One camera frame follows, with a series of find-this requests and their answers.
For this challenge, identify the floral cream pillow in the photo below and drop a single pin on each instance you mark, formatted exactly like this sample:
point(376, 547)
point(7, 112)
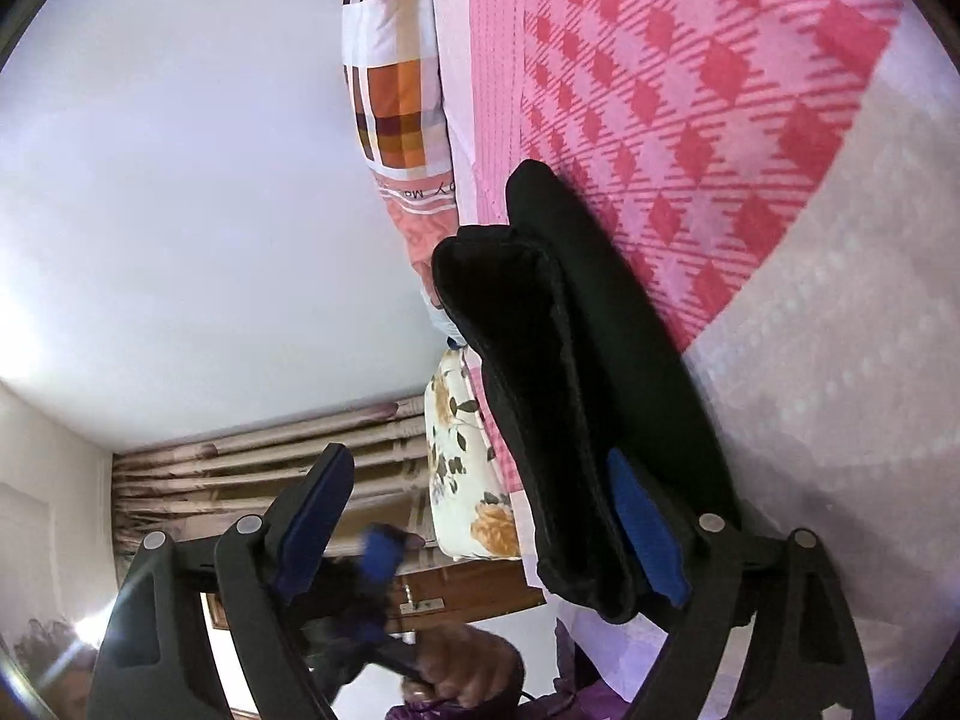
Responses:
point(457, 465)

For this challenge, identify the plaid orange and white pillow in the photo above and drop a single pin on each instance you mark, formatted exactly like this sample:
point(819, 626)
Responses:
point(390, 105)

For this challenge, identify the pink checked bed sheet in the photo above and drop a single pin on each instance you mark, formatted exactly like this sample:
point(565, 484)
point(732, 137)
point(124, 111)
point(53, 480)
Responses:
point(712, 90)

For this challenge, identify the brown wooden furniture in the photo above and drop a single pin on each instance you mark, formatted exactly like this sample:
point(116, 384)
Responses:
point(465, 589)

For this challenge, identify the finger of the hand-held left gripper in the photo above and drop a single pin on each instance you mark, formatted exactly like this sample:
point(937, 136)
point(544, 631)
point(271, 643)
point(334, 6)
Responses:
point(386, 555)

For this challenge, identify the person's left hand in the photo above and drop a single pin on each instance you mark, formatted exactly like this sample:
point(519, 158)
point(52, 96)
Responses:
point(469, 664)

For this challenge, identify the beige curtain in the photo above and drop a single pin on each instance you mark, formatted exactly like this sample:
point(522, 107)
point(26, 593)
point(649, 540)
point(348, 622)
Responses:
point(225, 465)

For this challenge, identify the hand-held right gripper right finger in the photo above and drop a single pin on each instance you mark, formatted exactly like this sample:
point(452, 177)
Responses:
point(649, 532)

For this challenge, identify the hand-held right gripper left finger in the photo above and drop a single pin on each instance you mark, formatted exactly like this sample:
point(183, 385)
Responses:
point(315, 525)

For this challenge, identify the black pants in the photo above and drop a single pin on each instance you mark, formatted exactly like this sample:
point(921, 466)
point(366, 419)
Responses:
point(555, 390)

